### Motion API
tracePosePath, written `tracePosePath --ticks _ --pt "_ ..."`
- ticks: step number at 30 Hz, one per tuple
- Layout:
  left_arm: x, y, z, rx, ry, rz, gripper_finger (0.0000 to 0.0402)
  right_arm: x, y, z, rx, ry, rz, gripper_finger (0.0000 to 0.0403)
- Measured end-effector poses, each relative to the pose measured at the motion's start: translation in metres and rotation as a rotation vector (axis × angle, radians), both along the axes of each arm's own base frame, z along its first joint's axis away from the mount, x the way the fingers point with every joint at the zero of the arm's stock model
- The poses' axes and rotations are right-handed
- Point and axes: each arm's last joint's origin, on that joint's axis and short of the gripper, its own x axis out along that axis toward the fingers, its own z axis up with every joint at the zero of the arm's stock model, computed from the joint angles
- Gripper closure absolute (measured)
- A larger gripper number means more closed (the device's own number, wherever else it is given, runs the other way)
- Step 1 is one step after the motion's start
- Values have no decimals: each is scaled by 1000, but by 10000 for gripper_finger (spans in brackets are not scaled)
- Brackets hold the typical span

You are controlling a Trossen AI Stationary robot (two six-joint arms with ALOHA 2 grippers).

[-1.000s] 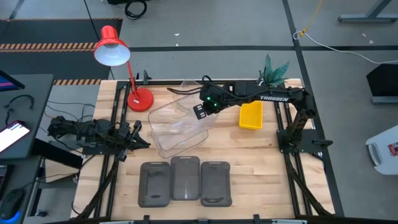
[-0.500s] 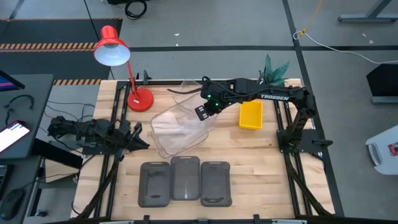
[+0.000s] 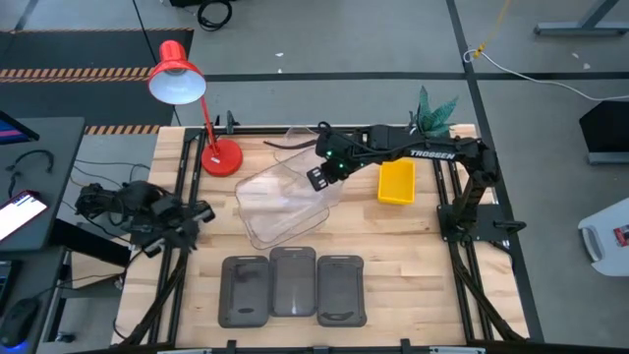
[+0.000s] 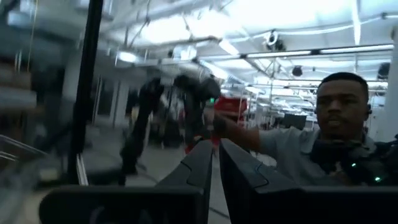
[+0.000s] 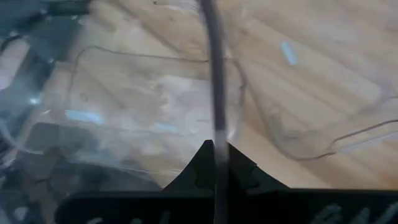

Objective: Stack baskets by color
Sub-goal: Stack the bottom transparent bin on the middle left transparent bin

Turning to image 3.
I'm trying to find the tablet with lit screen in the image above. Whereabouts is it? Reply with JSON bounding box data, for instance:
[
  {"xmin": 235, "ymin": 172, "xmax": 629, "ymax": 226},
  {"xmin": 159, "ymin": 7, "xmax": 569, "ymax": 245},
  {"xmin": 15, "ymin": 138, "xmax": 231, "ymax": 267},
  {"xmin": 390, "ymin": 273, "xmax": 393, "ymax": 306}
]
[{"xmin": 0, "ymin": 190, "xmax": 49, "ymax": 242}]

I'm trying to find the white floor cable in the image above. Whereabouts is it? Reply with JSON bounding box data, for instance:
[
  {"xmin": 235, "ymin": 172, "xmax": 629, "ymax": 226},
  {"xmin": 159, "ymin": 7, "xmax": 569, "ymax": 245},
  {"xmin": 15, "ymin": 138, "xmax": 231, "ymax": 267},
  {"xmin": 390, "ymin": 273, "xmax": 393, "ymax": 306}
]
[{"xmin": 463, "ymin": 47, "xmax": 629, "ymax": 102}]

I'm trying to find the green artificial plant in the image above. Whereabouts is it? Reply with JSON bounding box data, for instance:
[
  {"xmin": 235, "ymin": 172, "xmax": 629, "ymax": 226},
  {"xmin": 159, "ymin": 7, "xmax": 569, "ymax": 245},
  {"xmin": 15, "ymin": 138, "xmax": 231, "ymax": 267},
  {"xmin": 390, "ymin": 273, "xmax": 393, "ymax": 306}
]
[{"xmin": 408, "ymin": 86, "xmax": 459, "ymax": 139}]

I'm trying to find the black computer mouse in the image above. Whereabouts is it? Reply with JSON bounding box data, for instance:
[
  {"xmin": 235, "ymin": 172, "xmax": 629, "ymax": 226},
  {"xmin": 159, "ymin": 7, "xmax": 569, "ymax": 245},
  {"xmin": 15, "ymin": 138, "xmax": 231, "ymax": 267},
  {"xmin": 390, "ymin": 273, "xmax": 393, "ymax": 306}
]
[{"xmin": 0, "ymin": 297, "xmax": 41, "ymax": 349}]

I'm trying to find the red desk lamp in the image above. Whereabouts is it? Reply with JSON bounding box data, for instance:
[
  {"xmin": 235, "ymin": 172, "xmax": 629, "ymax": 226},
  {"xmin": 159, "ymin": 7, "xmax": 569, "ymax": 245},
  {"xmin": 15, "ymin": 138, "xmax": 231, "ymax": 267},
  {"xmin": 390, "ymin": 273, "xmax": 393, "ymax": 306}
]
[{"xmin": 146, "ymin": 39, "xmax": 245, "ymax": 178}]

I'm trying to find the dark grey side desk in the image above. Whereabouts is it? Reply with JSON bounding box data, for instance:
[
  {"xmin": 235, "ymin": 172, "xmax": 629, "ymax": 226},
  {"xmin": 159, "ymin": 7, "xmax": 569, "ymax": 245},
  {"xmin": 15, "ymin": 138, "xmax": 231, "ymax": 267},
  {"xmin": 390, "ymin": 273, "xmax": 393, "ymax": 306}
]
[{"xmin": 0, "ymin": 116, "xmax": 86, "ymax": 253}]

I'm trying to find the black hazard-striped floor mat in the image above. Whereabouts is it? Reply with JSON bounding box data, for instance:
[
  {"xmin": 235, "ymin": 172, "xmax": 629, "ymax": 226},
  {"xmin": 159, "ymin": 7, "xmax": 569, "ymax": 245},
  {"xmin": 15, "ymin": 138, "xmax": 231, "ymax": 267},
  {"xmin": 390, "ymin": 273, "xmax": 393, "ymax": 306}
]
[{"xmin": 0, "ymin": 28, "xmax": 196, "ymax": 137}]

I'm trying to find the smoky grey plastic basket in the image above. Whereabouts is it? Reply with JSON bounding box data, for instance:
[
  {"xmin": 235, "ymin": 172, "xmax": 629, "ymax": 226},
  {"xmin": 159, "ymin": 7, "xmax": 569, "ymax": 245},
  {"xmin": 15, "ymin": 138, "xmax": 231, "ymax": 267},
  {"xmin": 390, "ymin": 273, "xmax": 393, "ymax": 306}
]
[
  {"xmin": 315, "ymin": 254, "xmax": 369, "ymax": 328},
  {"xmin": 268, "ymin": 246, "xmax": 317, "ymax": 318},
  {"xmin": 217, "ymin": 255, "xmax": 271, "ymax": 329}
]

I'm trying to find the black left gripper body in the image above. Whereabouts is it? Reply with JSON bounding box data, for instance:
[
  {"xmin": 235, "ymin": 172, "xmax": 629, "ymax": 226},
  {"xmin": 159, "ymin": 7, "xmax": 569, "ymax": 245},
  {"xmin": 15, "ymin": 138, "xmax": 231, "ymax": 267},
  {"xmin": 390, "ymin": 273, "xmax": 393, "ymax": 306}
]
[{"xmin": 156, "ymin": 195, "xmax": 200, "ymax": 232}]

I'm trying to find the black floor box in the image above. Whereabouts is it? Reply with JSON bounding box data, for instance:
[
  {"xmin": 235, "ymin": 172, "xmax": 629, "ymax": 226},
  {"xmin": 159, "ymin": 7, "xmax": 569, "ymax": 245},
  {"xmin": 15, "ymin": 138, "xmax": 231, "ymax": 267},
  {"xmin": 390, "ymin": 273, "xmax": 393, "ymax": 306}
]
[{"xmin": 579, "ymin": 100, "xmax": 629, "ymax": 166}]

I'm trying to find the black aluminium table frame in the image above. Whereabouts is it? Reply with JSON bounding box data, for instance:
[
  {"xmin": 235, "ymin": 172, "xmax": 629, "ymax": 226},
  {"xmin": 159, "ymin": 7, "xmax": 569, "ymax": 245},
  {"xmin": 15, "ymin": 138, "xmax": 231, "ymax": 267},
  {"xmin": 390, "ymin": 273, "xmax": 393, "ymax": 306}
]
[{"xmin": 117, "ymin": 125, "xmax": 531, "ymax": 354}]

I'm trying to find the grey desk foot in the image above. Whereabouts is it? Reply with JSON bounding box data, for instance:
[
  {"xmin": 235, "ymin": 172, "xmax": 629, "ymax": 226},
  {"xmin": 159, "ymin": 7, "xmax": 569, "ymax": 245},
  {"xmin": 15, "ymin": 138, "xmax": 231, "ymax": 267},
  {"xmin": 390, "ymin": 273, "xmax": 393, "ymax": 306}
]
[{"xmin": 534, "ymin": 0, "xmax": 629, "ymax": 36}]

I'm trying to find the yellow plastic bin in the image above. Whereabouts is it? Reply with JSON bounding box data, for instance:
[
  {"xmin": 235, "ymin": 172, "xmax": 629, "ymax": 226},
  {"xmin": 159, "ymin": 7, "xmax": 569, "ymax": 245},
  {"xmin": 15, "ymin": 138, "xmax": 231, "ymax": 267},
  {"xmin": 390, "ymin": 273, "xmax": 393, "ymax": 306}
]
[{"xmin": 376, "ymin": 157, "xmax": 417, "ymax": 206}]

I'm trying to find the white plastic object red label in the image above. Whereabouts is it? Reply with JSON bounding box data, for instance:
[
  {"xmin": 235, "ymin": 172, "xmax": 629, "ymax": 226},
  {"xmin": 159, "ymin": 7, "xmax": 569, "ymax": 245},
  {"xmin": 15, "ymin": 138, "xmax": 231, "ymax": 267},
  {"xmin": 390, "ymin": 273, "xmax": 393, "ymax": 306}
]
[{"xmin": 578, "ymin": 196, "xmax": 629, "ymax": 278}]

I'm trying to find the yellow floor cable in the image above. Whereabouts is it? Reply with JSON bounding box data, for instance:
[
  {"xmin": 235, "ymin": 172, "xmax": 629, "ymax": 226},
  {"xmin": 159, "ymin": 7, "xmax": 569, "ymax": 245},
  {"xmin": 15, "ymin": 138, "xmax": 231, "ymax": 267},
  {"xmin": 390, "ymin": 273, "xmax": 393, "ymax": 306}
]
[{"xmin": 474, "ymin": 0, "xmax": 512, "ymax": 58}]

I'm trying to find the coiled black cable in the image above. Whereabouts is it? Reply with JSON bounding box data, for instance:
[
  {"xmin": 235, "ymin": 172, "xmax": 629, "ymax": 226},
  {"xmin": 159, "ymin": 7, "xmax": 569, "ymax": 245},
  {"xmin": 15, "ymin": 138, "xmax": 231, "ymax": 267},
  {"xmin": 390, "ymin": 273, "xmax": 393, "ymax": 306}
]
[{"xmin": 196, "ymin": 0, "xmax": 234, "ymax": 32}]

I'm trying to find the black monitor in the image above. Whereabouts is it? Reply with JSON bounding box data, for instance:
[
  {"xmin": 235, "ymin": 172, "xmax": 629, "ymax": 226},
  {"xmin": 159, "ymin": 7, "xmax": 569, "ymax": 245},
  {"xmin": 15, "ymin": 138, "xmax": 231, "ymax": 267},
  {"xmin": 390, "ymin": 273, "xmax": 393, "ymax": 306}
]
[{"xmin": 0, "ymin": 110, "xmax": 40, "ymax": 147}]

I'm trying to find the clear plastic basket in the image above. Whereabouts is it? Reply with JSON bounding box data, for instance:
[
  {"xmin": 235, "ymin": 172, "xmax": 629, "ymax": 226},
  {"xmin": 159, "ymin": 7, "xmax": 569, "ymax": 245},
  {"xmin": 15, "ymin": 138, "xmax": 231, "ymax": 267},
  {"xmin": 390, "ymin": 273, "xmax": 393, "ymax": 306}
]
[
  {"xmin": 234, "ymin": 160, "xmax": 331, "ymax": 251},
  {"xmin": 272, "ymin": 126, "xmax": 346, "ymax": 208}
]

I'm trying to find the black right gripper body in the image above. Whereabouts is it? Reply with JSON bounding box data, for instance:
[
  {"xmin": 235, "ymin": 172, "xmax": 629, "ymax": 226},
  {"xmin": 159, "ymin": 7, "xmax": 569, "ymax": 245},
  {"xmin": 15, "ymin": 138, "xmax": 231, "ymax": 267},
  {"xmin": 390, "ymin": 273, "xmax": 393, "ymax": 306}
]
[{"xmin": 316, "ymin": 131, "xmax": 365, "ymax": 185}]

